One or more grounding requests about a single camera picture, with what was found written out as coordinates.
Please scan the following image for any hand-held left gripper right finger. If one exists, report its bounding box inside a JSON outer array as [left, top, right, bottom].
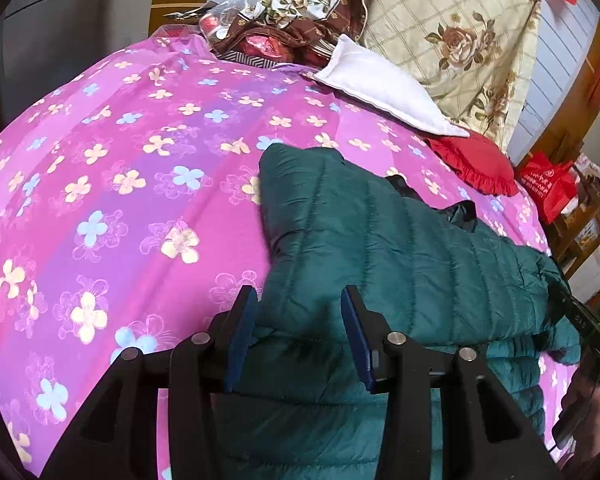
[[340, 285, 563, 480]]

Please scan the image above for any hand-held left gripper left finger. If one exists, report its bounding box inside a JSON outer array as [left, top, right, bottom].
[[40, 285, 261, 480]]

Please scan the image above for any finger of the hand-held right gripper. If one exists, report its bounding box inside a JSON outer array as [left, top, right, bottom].
[[555, 282, 600, 356]]

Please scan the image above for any dark green puffer jacket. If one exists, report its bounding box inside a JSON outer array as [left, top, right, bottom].
[[215, 142, 583, 480]]

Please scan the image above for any wooden chair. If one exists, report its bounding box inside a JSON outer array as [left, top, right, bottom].
[[545, 155, 600, 281]]

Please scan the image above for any red shopping bag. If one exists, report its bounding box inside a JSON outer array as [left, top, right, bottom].
[[519, 151, 579, 225]]

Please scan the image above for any red ruffled cushion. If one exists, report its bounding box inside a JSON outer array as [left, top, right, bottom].
[[425, 130, 521, 197]]

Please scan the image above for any pink floral bedsheet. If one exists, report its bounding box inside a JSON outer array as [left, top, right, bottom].
[[0, 30, 581, 480]]

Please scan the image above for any white pillow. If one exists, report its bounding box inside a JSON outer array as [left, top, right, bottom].
[[312, 35, 471, 139]]

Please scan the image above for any red foil wrapped packet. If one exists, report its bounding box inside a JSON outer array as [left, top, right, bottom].
[[242, 32, 301, 63]]

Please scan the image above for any beige floral quilt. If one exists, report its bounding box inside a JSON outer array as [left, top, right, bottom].
[[312, 0, 543, 161]]

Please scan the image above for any brown floral quilt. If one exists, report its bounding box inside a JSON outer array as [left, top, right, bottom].
[[212, 0, 393, 68]]

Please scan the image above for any clear plastic bag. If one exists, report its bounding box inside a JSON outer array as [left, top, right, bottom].
[[199, 0, 253, 53]]

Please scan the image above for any brown wooden frame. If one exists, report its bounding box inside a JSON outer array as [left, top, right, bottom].
[[510, 25, 600, 171]]

